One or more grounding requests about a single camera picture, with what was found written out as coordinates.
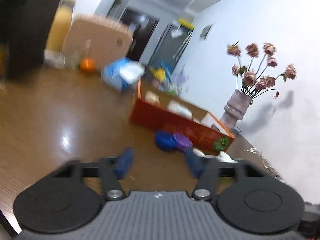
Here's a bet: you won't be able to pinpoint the wall picture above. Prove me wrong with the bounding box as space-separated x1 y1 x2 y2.
199 24 213 41

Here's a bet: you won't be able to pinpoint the pink ceramic vase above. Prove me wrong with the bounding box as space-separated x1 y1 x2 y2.
221 89 253 137

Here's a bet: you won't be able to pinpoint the blue tissue pack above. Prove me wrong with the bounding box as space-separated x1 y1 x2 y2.
101 57 146 92

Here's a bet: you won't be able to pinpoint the small beige box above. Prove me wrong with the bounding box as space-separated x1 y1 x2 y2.
145 91 161 105

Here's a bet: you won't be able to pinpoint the white earphones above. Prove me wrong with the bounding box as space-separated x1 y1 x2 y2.
243 147 283 181

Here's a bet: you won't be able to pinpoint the black paper bag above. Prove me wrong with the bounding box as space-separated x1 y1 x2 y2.
0 0 66 80

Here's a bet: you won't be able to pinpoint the dried pink roses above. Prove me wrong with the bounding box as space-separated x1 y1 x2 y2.
226 41 298 101

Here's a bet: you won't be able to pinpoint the orange fruit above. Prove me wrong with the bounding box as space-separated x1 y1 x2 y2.
80 58 96 71

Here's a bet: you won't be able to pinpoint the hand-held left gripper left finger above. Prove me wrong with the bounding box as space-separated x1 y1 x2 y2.
54 148 135 202

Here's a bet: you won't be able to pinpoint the yellow watering can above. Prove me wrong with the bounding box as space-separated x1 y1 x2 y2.
149 66 167 81

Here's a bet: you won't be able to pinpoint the white wipes pack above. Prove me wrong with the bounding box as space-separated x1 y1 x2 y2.
167 100 193 119

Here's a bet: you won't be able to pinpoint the red cardboard box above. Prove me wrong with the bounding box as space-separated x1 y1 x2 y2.
129 78 236 155

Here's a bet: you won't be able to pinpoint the dark entrance door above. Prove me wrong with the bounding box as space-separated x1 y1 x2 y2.
127 8 161 63

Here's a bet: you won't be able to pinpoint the blue ridged cap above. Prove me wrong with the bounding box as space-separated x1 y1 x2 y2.
154 130 175 152

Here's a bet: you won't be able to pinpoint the yellow box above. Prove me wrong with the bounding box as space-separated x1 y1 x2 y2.
178 18 196 29

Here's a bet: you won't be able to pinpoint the pink suitcase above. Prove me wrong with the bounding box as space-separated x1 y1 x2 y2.
61 13 134 71

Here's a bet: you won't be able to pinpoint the grey refrigerator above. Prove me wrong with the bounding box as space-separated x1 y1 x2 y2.
148 22 194 68

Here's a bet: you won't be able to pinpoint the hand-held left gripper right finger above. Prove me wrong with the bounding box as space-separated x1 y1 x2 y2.
184 149 265 202

